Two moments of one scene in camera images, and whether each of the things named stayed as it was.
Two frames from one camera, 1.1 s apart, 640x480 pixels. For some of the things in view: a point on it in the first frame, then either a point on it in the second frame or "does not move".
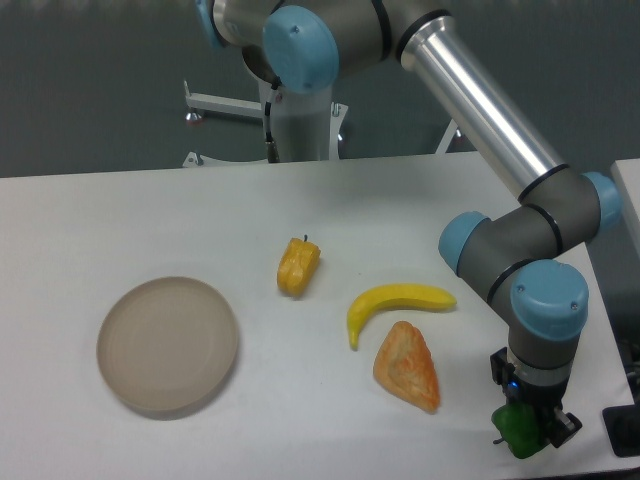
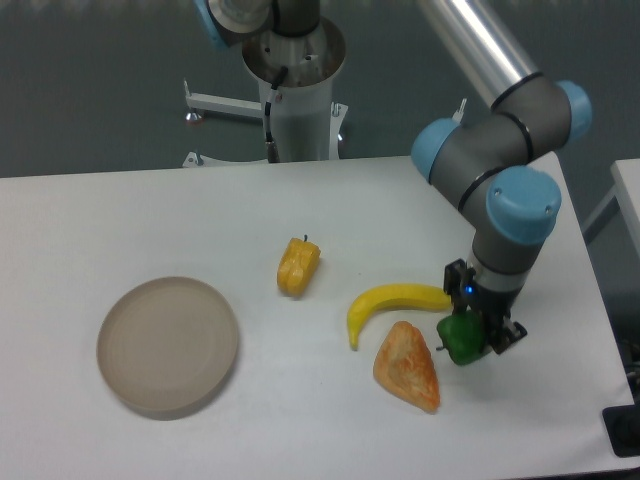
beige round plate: x=167 y=344 does not move
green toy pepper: x=520 y=428 to x=463 y=335
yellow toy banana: x=406 y=296 does not move
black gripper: x=547 y=397 to x=494 y=307
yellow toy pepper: x=297 y=266 does not move
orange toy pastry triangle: x=405 y=366 does not move
